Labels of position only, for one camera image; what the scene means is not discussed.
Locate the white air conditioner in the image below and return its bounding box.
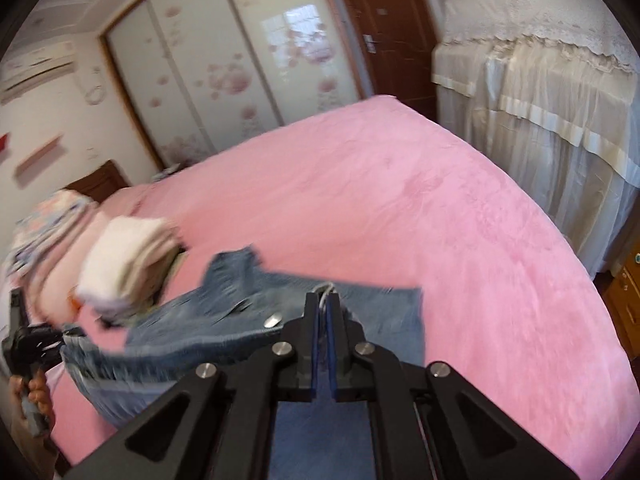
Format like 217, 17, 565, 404
0, 40, 78, 106

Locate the white folded garment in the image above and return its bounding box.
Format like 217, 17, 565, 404
76, 216, 151, 311

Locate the brown wooden door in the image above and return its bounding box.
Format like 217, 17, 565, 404
325, 0, 446, 118

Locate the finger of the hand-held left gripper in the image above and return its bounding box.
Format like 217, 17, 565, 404
59, 325, 88, 348

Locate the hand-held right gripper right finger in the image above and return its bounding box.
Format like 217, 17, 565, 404
325, 292, 581, 480

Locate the person's left forearm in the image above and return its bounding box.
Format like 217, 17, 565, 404
7, 412, 61, 480

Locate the cream folded garment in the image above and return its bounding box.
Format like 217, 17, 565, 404
127, 217, 183, 301

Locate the person's left hand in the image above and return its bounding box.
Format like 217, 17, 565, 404
7, 372, 53, 426

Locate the brown wooden headboard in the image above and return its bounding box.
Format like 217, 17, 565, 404
65, 159, 133, 206

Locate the floral sliding door wardrobe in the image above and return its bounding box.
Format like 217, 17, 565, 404
100, 0, 373, 171

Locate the cream lace furniture cover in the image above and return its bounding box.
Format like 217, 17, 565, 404
431, 0, 640, 281

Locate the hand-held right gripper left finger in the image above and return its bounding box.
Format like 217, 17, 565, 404
62, 292, 326, 480

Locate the blue denim jacket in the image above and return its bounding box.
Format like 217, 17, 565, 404
60, 245, 426, 480

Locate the wooden drawer cabinet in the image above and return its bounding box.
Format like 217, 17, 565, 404
597, 240, 640, 361

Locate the white wall cable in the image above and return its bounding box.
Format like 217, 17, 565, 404
80, 67, 108, 106

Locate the floral folded quilt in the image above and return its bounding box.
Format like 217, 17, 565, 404
7, 189, 98, 266

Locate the pink bed blanket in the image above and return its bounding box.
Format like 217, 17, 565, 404
47, 96, 633, 468

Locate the pink wall shelf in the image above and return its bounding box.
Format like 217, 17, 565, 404
12, 132, 68, 178

